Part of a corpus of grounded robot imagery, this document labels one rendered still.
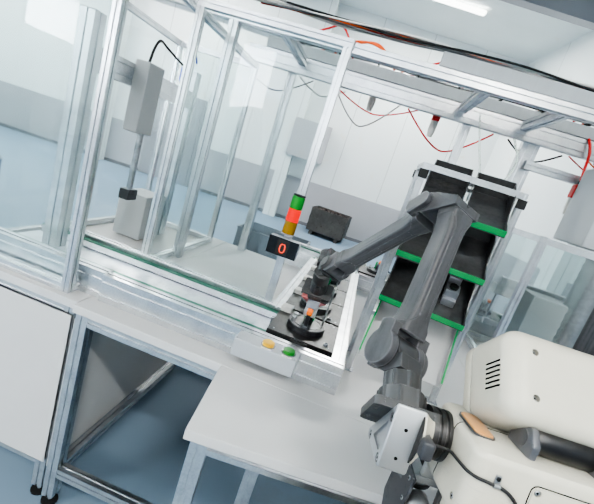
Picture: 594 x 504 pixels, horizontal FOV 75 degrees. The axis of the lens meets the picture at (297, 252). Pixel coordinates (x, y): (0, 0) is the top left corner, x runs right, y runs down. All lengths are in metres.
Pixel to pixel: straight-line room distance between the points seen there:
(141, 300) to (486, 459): 1.14
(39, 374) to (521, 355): 1.55
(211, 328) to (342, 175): 8.66
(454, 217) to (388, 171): 9.03
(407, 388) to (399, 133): 9.40
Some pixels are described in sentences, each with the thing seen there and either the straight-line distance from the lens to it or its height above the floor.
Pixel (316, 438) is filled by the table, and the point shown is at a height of 0.86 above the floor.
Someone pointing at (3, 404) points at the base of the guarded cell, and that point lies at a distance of 1.93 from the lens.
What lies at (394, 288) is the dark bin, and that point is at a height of 1.22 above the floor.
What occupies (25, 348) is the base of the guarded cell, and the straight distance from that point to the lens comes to 1.75.
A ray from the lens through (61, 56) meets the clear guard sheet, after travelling 1.55.
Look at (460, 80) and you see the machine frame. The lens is 1.94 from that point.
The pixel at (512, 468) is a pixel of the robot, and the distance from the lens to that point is 0.70.
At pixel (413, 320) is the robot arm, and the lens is 0.81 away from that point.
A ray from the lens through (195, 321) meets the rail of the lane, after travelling 1.38.
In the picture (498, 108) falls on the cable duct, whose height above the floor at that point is 2.12.
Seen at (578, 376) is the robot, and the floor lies 1.36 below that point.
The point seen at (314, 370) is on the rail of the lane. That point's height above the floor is 0.92.
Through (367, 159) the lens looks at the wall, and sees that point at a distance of 9.87.
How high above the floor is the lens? 1.54
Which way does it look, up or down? 13 degrees down
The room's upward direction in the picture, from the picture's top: 18 degrees clockwise
